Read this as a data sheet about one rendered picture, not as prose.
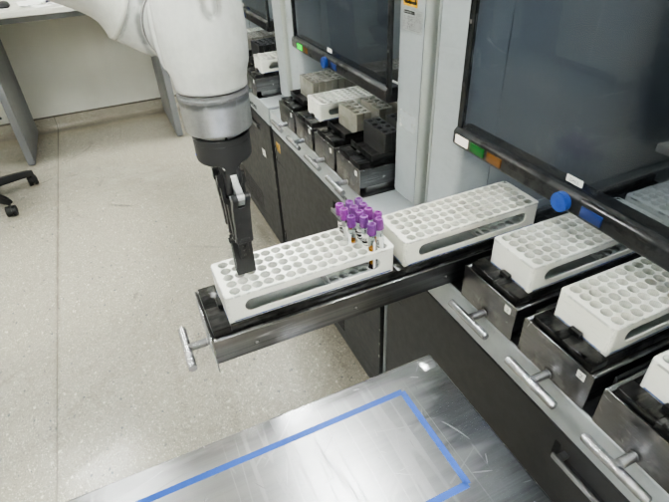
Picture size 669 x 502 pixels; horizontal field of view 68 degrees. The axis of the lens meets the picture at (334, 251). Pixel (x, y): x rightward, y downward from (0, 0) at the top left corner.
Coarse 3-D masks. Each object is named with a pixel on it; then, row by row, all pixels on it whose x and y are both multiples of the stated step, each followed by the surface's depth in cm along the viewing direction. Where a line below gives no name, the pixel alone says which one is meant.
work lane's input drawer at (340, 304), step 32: (448, 256) 90; (480, 256) 92; (352, 288) 84; (384, 288) 86; (416, 288) 89; (224, 320) 78; (256, 320) 79; (288, 320) 80; (320, 320) 83; (192, 352) 82; (224, 352) 78
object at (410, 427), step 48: (384, 384) 66; (432, 384) 66; (240, 432) 61; (288, 432) 61; (336, 432) 61; (384, 432) 60; (432, 432) 60; (480, 432) 60; (144, 480) 57; (192, 480) 56; (240, 480) 56; (288, 480) 56; (336, 480) 56; (384, 480) 56; (432, 480) 55; (480, 480) 55; (528, 480) 55
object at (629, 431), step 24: (624, 384) 65; (600, 408) 68; (624, 408) 64; (648, 408) 62; (624, 432) 65; (648, 432) 62; (600, 456) 64; (624, 456) 64; (648, 456) 63; (624, 480) 62
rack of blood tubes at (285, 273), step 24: (312, 240) 88; (336, 240) 88; (360, 240) 86; (384, 240) 86; (216, 264) 82; (264, 264) 82; (288, 264) 81; (312, 264) 81; (336, 264) 81; (360, 264) 89; (384, 264) 85; (216, 288) 83; (240, 288) 77; (264, 288) 77; (288, 288) 85; (312, 288) 85; (240, 312) 77
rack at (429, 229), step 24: (480, 192) 99; (504, 192) 98; (384, 216) 92; (408, 216) 92; (432, 216) 92; (456, 216) 92; (480, 216) 92; (504, 216) 92; (528, 216) 95; (408, 240) 86; (432, 240) 87; (456, 240) 95; (480, 240) 93
